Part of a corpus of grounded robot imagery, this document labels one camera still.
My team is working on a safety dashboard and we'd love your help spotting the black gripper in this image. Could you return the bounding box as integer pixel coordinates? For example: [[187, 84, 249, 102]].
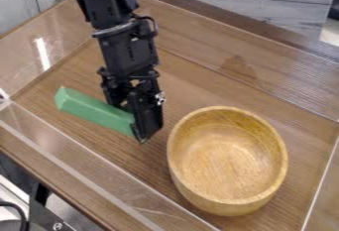
[[93, 18, 165, 144]]

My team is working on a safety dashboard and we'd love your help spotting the green rectangular block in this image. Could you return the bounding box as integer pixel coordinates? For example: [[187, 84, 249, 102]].
[[55, 87, 134, 137]]

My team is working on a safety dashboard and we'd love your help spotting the brown wooden bowl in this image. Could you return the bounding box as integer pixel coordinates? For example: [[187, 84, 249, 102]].
[[167, 106, 289, 216]]

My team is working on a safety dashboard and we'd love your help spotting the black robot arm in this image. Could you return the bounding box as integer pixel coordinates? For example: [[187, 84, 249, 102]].
[[55, 0, 166, 143]]

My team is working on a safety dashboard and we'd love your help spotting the black table leg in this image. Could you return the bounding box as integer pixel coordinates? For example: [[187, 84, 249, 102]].
[[31, 182, 53, 206]]

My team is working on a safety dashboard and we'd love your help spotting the clear acrylic tray wall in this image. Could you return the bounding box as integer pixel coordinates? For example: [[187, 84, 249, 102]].
[[0, 0, 339, 231]]

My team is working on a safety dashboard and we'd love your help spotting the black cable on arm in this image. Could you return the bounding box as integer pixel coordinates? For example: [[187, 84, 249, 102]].
[[131, 15, 161, 41]]

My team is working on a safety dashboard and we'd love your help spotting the black cable near floor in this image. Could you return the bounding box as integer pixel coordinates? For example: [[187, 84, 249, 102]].
[[0, 199, 33, 231]]

